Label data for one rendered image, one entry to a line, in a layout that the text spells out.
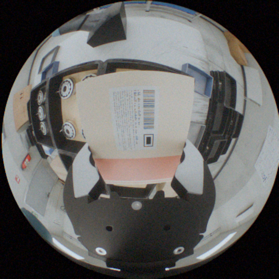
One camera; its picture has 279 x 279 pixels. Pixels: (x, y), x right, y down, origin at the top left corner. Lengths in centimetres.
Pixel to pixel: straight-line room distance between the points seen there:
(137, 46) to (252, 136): 292
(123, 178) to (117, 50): 57
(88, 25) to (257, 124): 306
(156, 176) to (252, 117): 290
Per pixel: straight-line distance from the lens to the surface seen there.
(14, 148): 317
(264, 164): 291
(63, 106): 54
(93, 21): 48
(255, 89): 294
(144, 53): 56
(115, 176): 15
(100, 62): 32
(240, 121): 167
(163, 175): 15
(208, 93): 63
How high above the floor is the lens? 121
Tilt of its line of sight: 58 degrees down
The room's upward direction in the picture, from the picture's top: 175 degrees clockwise
